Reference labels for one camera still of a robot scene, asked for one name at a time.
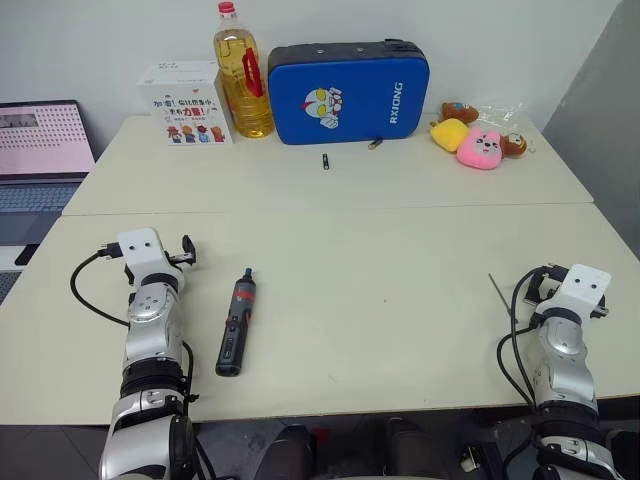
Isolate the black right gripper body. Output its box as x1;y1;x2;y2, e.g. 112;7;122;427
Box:
525;275;562;304

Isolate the thin metal rod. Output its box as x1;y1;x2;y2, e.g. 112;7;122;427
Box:
488;272;513;317

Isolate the black electric screwdriver red band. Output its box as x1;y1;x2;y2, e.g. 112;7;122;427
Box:
214;266;259;377

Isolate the white printed cardboard box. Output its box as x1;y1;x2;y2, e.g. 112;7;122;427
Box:
136;60;235;146

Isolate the brown monkey plush toy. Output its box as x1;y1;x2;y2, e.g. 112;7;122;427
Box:
499;132;529;159

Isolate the pink plush toy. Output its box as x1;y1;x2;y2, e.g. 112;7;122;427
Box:
455;125;503;172

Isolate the cooking oil bottle red cap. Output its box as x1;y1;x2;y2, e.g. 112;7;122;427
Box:
213;0;275;140

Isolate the grey laptop computer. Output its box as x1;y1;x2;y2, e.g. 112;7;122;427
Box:
0;99;99;266

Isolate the clear plastic bag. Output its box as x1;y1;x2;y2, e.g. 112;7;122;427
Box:
472;102;526;134

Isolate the yellow plush toy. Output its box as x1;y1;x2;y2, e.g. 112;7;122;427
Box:
429;117;471;154

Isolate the brown bear plush toy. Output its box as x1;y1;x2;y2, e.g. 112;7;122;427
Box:
439;101;480;124

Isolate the blue zip tool case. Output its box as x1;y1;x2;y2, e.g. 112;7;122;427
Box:
266;40;432;146

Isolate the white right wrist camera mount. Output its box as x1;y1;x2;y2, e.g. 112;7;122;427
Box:
558;263;614;315

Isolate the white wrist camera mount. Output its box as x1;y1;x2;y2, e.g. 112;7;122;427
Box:
117;227;182;284
558;263;614;315

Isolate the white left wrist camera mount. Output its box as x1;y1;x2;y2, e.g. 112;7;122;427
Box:
117;227;182;284

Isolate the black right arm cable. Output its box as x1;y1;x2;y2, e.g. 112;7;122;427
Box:
496;267;546;404

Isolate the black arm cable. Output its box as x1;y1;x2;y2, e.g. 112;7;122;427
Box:
496;267;546;404
69;241;132;329

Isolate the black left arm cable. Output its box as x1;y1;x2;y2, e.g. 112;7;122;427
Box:
69;241;132;329

